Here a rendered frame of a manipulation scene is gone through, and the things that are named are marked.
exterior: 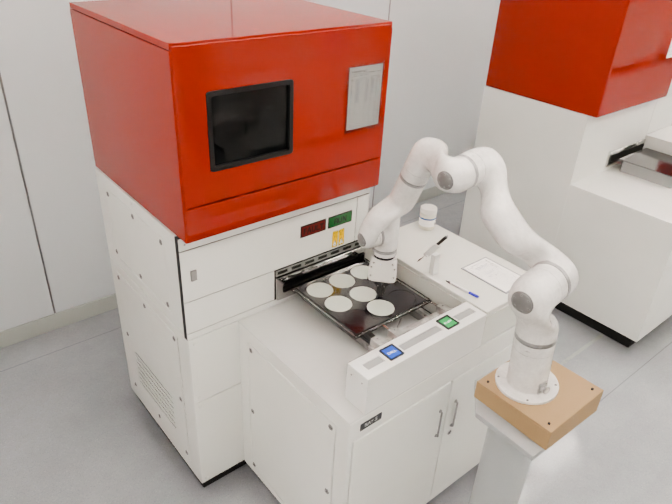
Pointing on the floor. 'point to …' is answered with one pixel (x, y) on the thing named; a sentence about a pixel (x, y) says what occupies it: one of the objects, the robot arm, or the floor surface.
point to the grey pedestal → (501, 459)
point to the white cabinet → (362, 432)
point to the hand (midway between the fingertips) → (380, 290)
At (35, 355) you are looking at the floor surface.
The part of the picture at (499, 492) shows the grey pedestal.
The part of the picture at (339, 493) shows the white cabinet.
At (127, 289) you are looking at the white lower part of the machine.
